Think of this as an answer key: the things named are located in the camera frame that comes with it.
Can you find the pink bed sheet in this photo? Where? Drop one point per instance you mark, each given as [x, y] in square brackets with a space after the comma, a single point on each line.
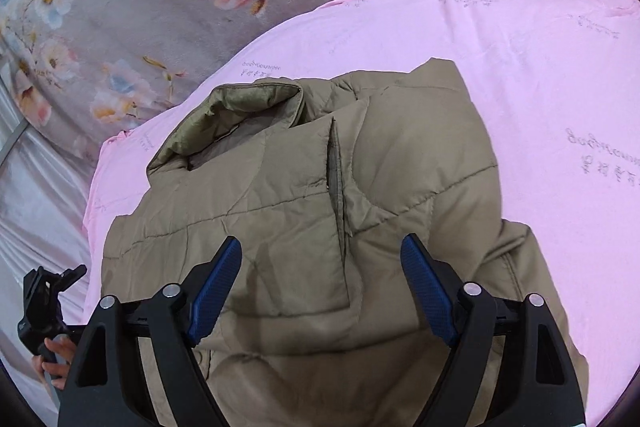
[557, 85]

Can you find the olive quilted jacket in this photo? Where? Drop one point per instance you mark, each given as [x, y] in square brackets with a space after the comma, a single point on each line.
[320, 180]

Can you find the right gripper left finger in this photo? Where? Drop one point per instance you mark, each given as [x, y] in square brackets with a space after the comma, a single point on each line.
[107, 384]

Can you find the person's left hand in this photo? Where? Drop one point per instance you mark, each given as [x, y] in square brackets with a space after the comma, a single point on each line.
[64, 351]

